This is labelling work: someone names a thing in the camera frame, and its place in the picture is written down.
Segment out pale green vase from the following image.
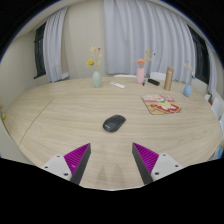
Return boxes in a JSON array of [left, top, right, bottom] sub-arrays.
[[92, 70, 102, 89]]

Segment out narrow white curtain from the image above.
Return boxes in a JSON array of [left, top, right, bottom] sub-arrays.
[[43, 7, 70, 83], [206, 43, 218, 94]]

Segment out yellow dried flowers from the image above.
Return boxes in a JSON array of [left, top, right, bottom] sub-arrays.
[[86, 46, 103, 72]]

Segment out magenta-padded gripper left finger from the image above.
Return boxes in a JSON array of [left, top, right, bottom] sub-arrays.
[[42, 142, 92, 186]]

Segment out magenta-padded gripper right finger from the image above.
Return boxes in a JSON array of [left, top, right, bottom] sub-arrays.
[[131, 142, 184, 186]]

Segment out black computer mouse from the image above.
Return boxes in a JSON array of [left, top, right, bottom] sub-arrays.
[[102, 114, 127, 133]]

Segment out wide white curtain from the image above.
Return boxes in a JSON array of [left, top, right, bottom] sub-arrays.
[[103, 0, 196, 84]]

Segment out pink and yellow flowers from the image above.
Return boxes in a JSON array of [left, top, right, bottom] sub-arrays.
[[134, 48, 157, 69]]

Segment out white remote control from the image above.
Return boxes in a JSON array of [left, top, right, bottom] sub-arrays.
[[110, 81, 127, 90]]

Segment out copper brown drink bottle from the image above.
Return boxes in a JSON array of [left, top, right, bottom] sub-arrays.
[[163, 66, 175, 92]]

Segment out beige dried flowers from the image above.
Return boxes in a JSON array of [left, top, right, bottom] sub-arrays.
[[183, 60, 197, 85]]

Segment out dark window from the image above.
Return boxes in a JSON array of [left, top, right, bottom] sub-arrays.
[[188, 25, 212, 85], [33, 22, 47, 80]]

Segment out black rectangular case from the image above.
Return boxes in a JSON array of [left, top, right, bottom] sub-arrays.
[[147, 78, 161, 87]]

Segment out pink vase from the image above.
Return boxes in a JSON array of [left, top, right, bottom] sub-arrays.
[[136, 67, 146, 85]]

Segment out cartoon print mouse pad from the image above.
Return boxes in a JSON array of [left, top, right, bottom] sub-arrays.
[[140, 93, 183, 116]]

